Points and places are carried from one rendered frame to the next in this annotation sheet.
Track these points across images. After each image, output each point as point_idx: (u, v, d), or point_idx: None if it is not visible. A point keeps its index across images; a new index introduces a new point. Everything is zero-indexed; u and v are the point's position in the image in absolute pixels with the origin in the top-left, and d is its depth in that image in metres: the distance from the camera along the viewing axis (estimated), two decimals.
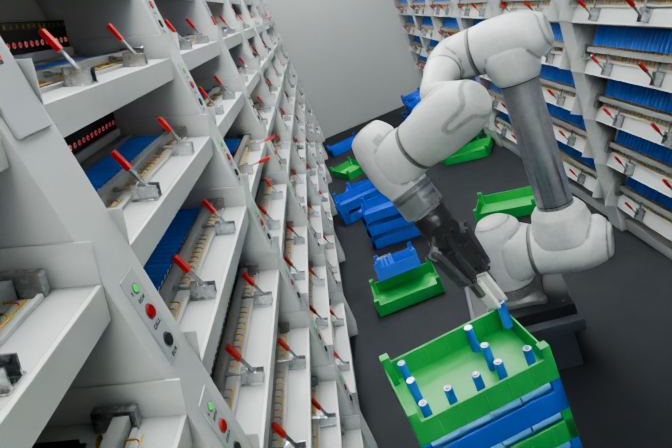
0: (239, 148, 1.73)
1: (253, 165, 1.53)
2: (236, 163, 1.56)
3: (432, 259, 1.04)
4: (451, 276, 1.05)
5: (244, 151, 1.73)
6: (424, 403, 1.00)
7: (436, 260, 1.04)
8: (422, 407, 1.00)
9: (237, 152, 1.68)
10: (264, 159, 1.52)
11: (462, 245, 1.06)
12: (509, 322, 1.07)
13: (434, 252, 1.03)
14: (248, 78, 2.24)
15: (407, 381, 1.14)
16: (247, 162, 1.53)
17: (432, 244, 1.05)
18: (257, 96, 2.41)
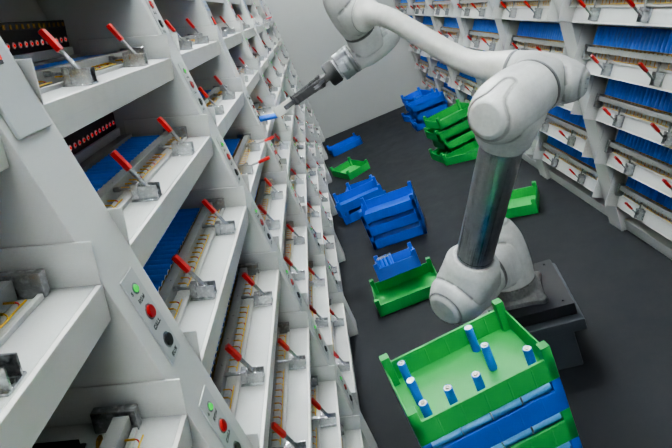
0: (239, 148, 1.73)
1: (253, 165, 1.53)
2: (236, 163, 1.56)
3: None
4: None
5: (244, 151, 1.73)
6: (424, 403, 1.00)
7: None
8: (422, 407, 1.00)
9: (237, 152, 1.68)
10: (264, 159, 1.52)
11: (309, 84, 1.62)
12: None
13: None
14: (248, 78, 2.24)
15: (407, 381, 1.14)
16: (247, 162, 1.53)
17: None
18: (257, 96, 2.41)
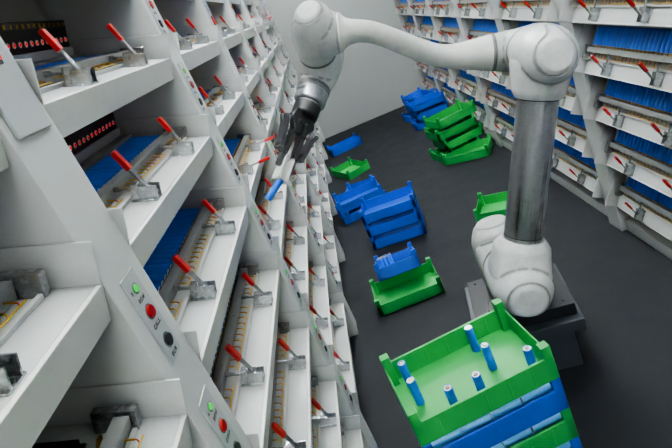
0: (239, 148, 1.73)
1: (253, 165, 1.53)
2: (236, 163, 1.56)
3: (314, 140, 1.46)
4: (306, 154, 1.43)
5: (244, 151, 1.73)
6: (282, 180, 1.37)
7: (312, 142, 1.46)
8: (281, 181, 1.36)
9: (237, 152, 1.68)
10: (264, 159, 1.52)
11: (291, 133, 1.42)
12: None
13: None
14: (248, 78, 2.24)
15: (407, 381, 1.14)
16: (247, 162, 1.53)
17: (311, 129, 1.45)
18: (257, 96, 2.41)
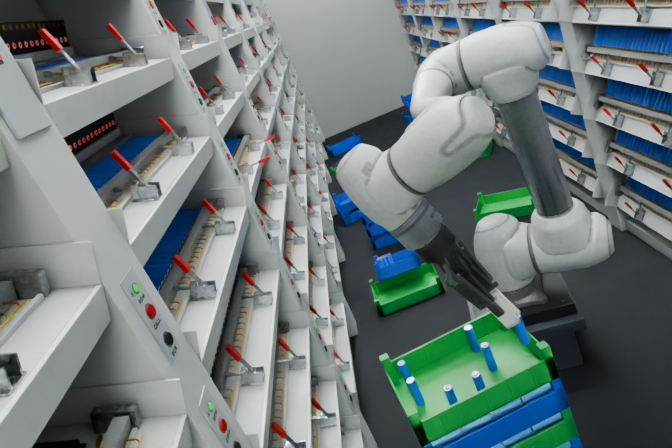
0: (239, 148, 1.73)
1: (253, 165, 1.53)
2: (236, 163, 1.56)
3: (453, 283, 0.93)
4: (472, 298, 0.95)
5: (244, 151, 1.73)
6: (232, 156, 1.68)
7: (457, 283, 0.93)
8: None
9: (237, 152, 1.68)
10: (264, 159, 1.52)
11: (469, 264, 0.99)
12: None
13: (455, 274, 0.93)
14: (248, 78, 2.24)
15: (407, 381, 1.14)
16: (247, 162, 1.53)
17: (446, 268, 0.95)
18: (257, 96, 2.41)
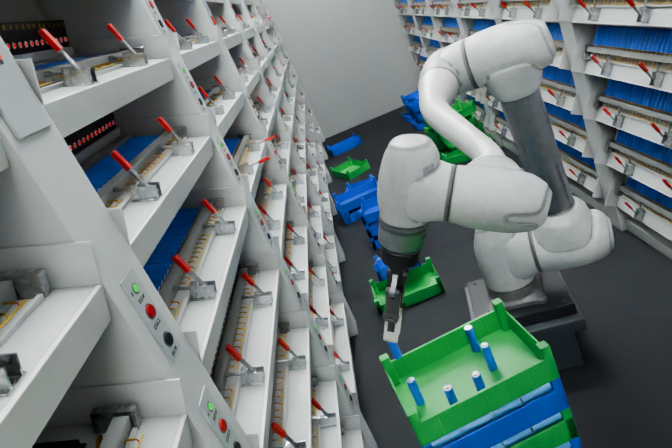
0: (239, 148, 1.73)
1: (253, 165, 1.53)
2: (236, 163, 1.56)
3: (391, 295, 0.98)
4: (389, 311, 1.02)
5: (244, 151, 1.73)
6: (232, 156, 1.68)
7: (393, 297, 0.98)
8: None
9: (237, 152, 1.68)
10: (264, 159, 1.52)
11: None
12: None
13: (399, 290, 0.98)
14: (248, 78, 2.24)
15: (394, 352, 1.11)
16: (247, 162, 1.53)
17: (394, 278, 0.99)
18: (257, 96, 2.41)
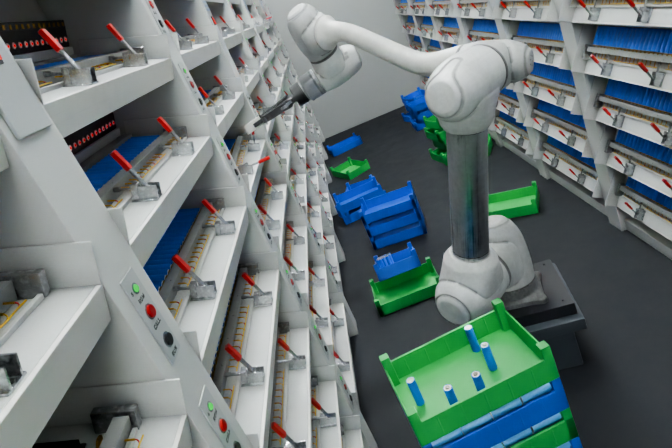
0: (234, 148, 1.73)
1: (253, 165, 1.53)
2: None
3: (284, 107, 1.68)
4: (270, 114, 1.70)
5: (239, 151, 1.73)
6: None
7: (283, 109, 1.69)
8: None
9: (233, 152, 1.68)
10: (264, 159, 1.52)
11: None
12: None
13: (289, 108, 1.69)
14: (248, 78, 2.24)
15: None
16: (247, 162, 1.53)
17: (289, 102, 1.70)
18: (257, 96, 2.41)
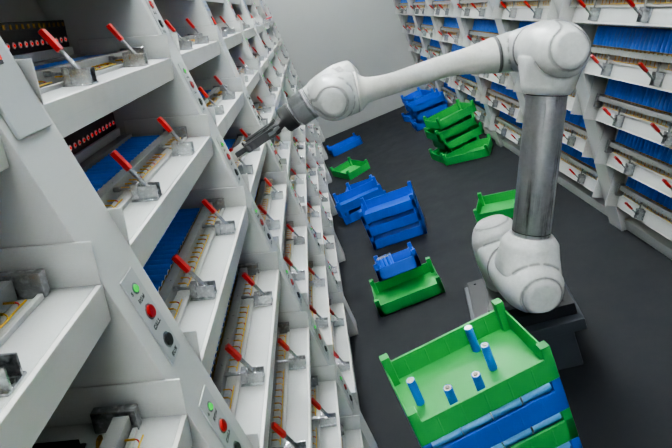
0: (233, 148, 1.73)
1: (242, 162, 1.52)
2: None
3: (271, 133, 1.44)
4: (255, 142, 1.46)
5: None
6: None
7: (270, 135, 1.44)
8: None
9: None
10: None
11: None
12: None
13: (277, 135, 1.45)
14: (248, 78, 2.24)
15: None
16: None
17: (277, 127, 1.46)
18: (257, 96, 2.41)
